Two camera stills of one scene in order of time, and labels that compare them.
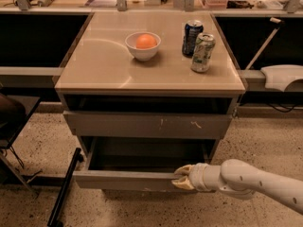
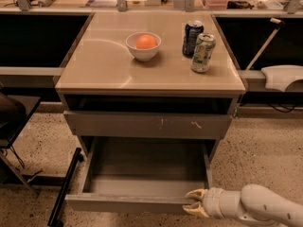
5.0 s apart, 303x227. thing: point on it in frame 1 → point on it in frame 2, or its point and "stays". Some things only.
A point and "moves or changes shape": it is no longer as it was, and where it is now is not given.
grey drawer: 139,163 moves or changes shape
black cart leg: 76,159 stays
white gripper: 199,176 → 213,201
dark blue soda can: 191,31 stays
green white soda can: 203,51 stays
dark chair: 15,111 stays
